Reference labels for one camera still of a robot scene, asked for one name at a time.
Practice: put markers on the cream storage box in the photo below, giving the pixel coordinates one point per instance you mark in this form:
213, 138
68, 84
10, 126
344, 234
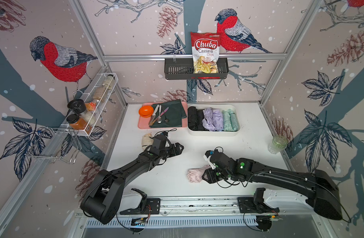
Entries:
222, 107

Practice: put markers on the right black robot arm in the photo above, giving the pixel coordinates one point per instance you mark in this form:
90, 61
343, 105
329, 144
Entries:
321, 191

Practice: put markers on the pink umbrella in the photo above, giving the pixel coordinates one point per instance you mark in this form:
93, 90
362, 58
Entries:
195, 175

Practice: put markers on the green lidded glass jar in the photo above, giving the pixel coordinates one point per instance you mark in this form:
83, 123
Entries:
278, 144

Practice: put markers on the black sleeved umbrella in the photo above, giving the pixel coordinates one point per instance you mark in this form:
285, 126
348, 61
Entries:
192, 118

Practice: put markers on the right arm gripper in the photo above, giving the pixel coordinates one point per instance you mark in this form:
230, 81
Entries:
208, 174

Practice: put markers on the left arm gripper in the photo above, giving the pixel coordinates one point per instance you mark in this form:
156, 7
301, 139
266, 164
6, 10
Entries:
178, 151

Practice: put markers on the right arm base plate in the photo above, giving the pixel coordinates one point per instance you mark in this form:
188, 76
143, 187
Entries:
248, 205

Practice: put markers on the dark green cloth napkin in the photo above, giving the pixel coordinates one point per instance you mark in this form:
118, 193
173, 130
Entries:
175, 114

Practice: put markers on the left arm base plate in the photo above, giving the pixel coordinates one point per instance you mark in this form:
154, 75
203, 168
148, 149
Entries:
148, 206

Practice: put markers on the wire hook rack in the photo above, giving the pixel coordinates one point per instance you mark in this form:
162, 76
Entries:
56, 144

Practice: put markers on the mint green strapped umbrella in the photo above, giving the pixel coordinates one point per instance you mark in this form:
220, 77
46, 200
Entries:
233, 119

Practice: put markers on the dark metal spoon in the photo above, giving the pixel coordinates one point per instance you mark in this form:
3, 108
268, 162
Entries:
166, 120

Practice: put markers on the pink plastic tray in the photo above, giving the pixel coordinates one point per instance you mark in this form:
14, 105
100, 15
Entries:
143, 122

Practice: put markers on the beige striped umbrella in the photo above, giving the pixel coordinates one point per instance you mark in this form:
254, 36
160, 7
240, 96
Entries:
147, 140

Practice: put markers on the white handled knife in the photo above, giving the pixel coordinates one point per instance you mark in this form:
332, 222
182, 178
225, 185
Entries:
151, 122

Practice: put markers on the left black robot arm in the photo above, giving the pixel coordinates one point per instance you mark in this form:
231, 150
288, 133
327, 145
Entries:
103, 198

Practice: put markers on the white handled silver spoon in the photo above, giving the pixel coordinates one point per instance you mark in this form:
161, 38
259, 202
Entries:
159, 119

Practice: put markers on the orange spice jar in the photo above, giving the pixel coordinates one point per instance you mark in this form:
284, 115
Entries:
76, 122

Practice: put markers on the white wire spice rack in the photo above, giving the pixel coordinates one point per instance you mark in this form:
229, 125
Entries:
95, 101

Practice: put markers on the black lidded spice jar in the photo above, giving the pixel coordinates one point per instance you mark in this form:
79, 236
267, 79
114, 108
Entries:
77, 106

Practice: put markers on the Chuba cassava chips bag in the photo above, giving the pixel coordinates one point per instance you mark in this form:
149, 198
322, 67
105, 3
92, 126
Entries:
205, 52

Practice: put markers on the iridescent ornate butter knife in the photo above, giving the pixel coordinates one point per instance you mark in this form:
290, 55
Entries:
161, 115

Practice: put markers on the lavender umbrella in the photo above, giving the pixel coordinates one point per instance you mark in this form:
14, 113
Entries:
218, 120
207, 122

